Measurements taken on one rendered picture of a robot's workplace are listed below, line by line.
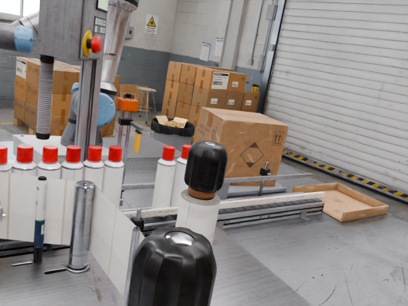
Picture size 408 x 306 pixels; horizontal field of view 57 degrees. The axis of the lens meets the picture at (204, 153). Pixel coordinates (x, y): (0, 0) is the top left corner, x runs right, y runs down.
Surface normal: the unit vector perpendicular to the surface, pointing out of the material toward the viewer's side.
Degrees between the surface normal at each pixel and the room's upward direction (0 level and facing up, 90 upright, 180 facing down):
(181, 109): 90
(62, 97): 86
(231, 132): 90
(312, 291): 0
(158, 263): 64
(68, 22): 90
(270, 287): 0
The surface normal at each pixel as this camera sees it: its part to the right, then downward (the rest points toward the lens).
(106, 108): 0.40, 0.37
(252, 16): -0.72, 0.07
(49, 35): -0.04, 0.25
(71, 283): 0.17, -0.95
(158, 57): 0.68, 0.30
